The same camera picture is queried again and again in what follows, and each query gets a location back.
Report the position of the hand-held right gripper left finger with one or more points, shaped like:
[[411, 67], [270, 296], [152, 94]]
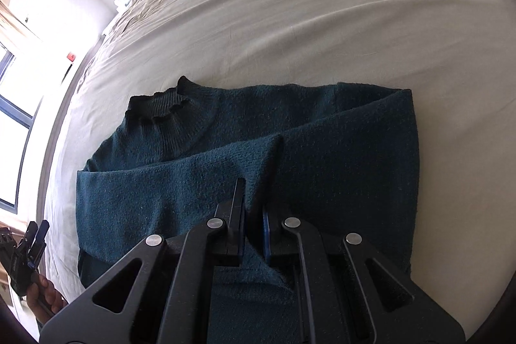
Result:
[[240, 215]]

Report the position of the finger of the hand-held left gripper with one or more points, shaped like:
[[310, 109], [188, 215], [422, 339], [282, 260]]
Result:
[[30, 233], [41, 237]]

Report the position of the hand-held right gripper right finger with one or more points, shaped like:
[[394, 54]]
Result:
[[266, 235]]

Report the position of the dark teal knit sweater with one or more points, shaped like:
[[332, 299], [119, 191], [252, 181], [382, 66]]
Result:
[[169, 182]]

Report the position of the person's left hand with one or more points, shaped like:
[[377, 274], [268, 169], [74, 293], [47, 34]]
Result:
[[48, 293]]

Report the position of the dark framed window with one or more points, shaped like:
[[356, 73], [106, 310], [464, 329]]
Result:
[[16, 126]]

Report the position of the bed with beige sheet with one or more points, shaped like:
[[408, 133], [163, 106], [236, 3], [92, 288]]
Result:
[[306, 25]]

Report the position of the tan window blind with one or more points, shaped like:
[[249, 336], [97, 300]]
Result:
[[16, 19]]

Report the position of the white crumpled cloth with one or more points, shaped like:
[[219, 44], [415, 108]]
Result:
[[123, 0]]

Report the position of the red wall fixture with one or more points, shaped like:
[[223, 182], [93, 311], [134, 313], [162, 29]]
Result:
[[71, 56]]

